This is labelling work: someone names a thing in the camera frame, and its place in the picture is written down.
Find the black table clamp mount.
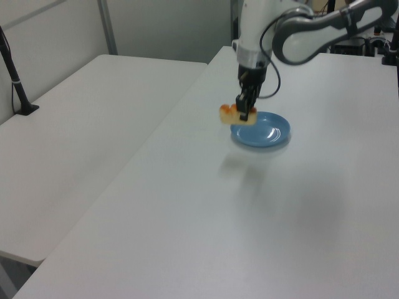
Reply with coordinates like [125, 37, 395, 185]
[380, 18, 399, 67]

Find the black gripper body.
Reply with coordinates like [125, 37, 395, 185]
[238, 63, 268, 94]

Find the bread with orange topping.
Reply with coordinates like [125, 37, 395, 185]
[218, 104, 258, 126]

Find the black camera stand pole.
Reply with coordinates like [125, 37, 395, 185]
[0, 25, 41, 116]

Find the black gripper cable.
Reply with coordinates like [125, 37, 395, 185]
[257, 8, 300, 100]

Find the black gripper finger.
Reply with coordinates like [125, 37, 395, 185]
[249, 83, 261, 113]
[235, 84, 252, 123]

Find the blue round plate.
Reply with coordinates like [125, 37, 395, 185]
[229, 111, 292, 148]

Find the black electronics box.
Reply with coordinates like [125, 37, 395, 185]
[330, 36, 366, 55]

